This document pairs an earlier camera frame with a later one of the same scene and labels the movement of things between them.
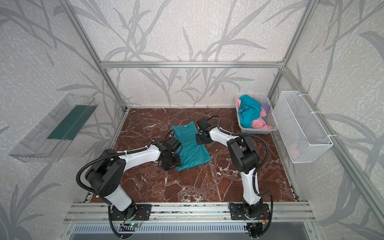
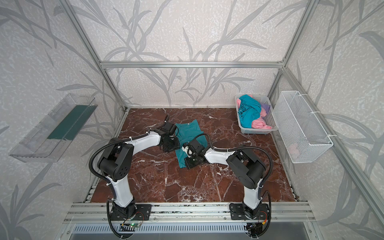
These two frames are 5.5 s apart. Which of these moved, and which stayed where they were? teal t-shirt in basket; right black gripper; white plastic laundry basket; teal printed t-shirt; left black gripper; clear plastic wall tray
Moved: left black gripper; right black gripper
Stayed: white plastic laundry basket; clear plastic wall tray; teal t-shirt in basket; teal printed t-shirt
